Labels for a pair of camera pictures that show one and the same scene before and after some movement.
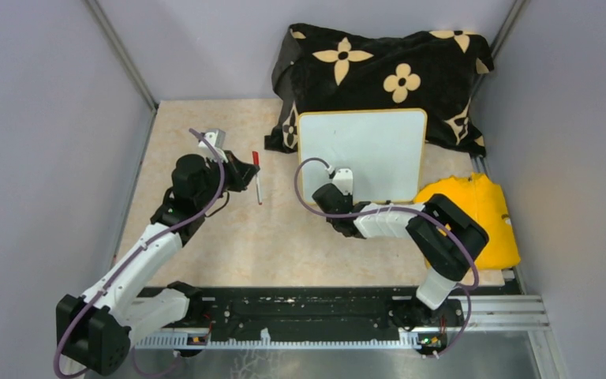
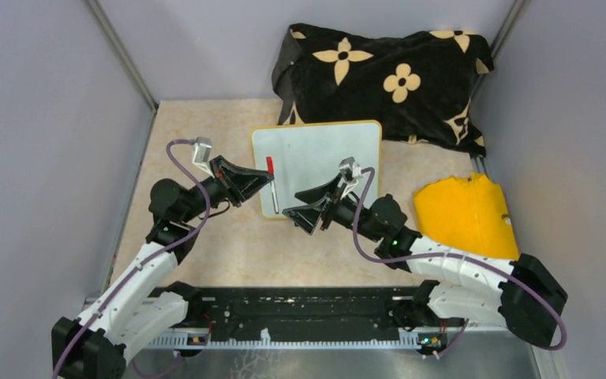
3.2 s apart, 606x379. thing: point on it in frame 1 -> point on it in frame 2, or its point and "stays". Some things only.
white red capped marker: [256, 163] -> [270, 168]
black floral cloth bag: [337, 68] stays
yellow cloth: [482, 199] stays
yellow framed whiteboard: [386, 151] -> [304, 155]
